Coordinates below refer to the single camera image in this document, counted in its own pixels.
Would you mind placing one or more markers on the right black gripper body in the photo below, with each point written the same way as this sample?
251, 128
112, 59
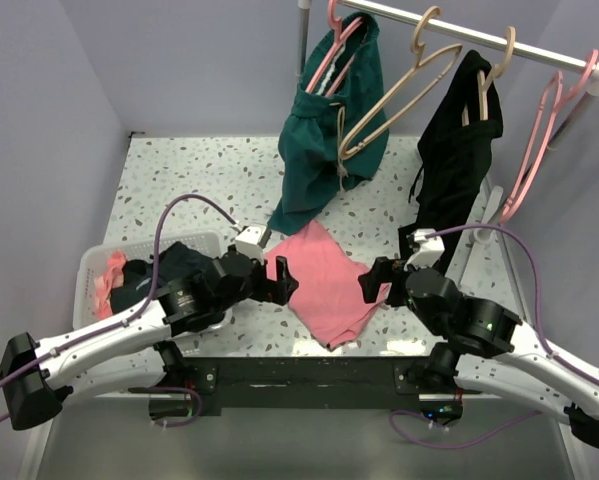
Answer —
391, 270

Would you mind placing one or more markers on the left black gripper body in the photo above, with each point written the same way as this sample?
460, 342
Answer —
263, 288

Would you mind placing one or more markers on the dark navy shorts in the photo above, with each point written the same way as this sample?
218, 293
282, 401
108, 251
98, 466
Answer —
176, 262

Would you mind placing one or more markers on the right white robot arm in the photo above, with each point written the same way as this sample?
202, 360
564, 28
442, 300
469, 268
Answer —
485, 347

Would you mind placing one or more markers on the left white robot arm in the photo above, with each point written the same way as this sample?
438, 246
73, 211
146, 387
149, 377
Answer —
36, 376

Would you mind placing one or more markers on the pink folded shorts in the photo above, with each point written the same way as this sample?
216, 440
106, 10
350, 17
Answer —
329, 299

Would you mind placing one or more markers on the black hanging shorts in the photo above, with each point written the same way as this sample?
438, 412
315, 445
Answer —
455, 150

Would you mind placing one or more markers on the green hanging shorts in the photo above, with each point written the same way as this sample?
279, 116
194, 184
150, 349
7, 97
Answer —
310, 137

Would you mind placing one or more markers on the beige hanger with black shorts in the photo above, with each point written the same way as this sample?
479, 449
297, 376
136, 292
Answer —
485, 81

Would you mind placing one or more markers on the empty pink hanger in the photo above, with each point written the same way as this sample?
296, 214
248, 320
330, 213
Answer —
552, 101

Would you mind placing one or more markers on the white plastic laundry basket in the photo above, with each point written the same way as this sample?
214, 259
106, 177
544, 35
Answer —
94, 263

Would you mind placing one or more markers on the coral pink patterned garment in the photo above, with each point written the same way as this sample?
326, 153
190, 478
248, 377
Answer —
113, 277

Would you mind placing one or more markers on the metal clothes rack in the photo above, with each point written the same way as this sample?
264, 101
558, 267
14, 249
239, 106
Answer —
497, 208

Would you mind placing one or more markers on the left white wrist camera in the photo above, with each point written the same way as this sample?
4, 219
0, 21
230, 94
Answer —
252, 240

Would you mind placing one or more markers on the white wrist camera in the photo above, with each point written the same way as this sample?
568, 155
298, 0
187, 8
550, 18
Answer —
252, 240
426, 246

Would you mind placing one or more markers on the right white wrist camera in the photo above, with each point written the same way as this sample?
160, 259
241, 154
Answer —
426, 246

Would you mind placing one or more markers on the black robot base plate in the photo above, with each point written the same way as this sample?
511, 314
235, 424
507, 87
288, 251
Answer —
378, 383

